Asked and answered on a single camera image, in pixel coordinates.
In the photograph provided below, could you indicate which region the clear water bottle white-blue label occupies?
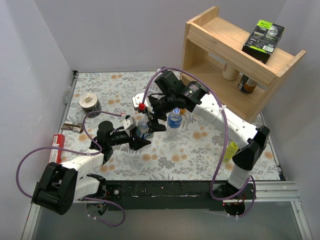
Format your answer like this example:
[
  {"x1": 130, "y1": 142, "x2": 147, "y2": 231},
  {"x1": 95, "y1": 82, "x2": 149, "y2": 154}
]
[{"x1": 136, "y1": 119, "x2": 154, "y2": 139}]

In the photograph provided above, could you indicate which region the blue label water bottle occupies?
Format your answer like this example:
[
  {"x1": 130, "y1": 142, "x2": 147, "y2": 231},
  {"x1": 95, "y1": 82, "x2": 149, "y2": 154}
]
[{"x1": 166, "y1": 109, "x2": 182, "y2": 137}]

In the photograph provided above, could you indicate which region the blue bottle cap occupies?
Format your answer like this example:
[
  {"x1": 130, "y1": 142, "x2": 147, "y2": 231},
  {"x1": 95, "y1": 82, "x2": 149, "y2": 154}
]
[{"x1": 172, "y1": 108, "x2": 181, "y2": 115}]

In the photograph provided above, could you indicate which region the orange juice bottle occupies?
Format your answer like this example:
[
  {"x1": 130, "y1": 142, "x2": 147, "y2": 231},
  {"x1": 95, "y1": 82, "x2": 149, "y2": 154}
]
[{"x1": 180, "y1": 108, "x2": 186, "y2": 115}]

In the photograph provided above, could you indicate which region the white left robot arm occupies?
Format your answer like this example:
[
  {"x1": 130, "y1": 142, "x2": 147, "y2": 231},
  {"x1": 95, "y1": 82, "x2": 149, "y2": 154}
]
[{"x1": 32, "y1": 119, "x2": 151, "y2": 215}]

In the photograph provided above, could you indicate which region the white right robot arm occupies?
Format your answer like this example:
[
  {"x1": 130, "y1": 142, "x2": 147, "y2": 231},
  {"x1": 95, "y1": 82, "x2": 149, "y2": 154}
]
[{"x1": 138, "y1": 67, "x2": 270, "y2": 199}]

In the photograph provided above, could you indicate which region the yellow squeeze bottle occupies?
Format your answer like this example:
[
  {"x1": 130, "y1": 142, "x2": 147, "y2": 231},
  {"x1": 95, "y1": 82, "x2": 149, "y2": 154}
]
[{"x1": 222, "y1": 141, "x2": 239, "y2": 163}]

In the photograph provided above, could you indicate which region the chocolate bar wrapper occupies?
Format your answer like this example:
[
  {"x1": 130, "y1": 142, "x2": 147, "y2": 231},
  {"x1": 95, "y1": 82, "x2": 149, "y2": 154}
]
[{"x1": 61, "y1": 121, "x2": 84, "y2": 133}]

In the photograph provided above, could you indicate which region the red snack box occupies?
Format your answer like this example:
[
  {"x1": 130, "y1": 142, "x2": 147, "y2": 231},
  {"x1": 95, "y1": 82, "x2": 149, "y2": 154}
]
[{"x1": 48, "y1": 134, "x2": 65, "y2": 164}]

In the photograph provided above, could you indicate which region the wooden shelf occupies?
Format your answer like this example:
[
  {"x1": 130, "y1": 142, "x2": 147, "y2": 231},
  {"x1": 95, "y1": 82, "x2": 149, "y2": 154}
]
[{"x1": 182, "y1": 6, "x2": 306, "y2": 123}]

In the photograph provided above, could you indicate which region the cream cup on shelf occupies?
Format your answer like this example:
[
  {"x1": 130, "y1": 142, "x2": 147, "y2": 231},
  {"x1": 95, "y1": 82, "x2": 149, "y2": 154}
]
[{"x1": 222, "y1": 63, "x2": 240, "y2": 81}]

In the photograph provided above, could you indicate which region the dark jar on shelf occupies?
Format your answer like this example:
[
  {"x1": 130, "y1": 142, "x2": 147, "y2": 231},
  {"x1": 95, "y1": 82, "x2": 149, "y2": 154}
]
[{"x1": 238, "y1": 75, "x2": 257, "y2": 94}]

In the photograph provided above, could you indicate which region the black green product box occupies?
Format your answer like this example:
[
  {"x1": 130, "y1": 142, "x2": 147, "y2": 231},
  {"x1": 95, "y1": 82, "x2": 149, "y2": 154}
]
[{"x1": 242, "y1": 19, "x2": 286, "y2": 64}]

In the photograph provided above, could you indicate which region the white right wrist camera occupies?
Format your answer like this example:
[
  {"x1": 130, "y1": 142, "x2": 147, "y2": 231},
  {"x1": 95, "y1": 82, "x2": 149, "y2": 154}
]
[{"x1": 132, "y1": 93, "x2": 154, "y2": 113}]

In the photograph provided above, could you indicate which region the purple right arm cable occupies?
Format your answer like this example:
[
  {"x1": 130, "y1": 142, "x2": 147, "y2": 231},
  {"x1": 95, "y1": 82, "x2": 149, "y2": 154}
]
[{"x1": 143, "y1": 66, "x2": 257, "y2": 218}]

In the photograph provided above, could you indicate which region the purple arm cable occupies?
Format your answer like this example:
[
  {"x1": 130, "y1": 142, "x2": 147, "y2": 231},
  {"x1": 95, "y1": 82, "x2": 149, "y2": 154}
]
[
  {"x1": 16, "y1": 111, "x2": 127, "y2": 228},
  {"x1": 143, "y1": 66, "x2": 257, "y2": 218}
]

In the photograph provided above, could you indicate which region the small clear bottle at wall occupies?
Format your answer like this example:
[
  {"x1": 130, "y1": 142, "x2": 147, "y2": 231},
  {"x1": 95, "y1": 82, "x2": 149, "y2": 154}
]
[{"x1": 62, "y1": 85, "x2": 72, "y2": 105}]

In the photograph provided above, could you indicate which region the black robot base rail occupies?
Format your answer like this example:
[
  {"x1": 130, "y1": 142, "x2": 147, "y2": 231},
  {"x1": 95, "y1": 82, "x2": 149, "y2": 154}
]
[{"x1": 89, "y1": 180, "x2": 254, "y2": 215}]

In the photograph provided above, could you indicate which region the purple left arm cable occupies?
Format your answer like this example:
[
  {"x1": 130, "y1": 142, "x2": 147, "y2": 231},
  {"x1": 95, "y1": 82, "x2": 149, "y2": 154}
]
[{"x1": 16, "y1": 111, "x2": 127, "y2": 228}]

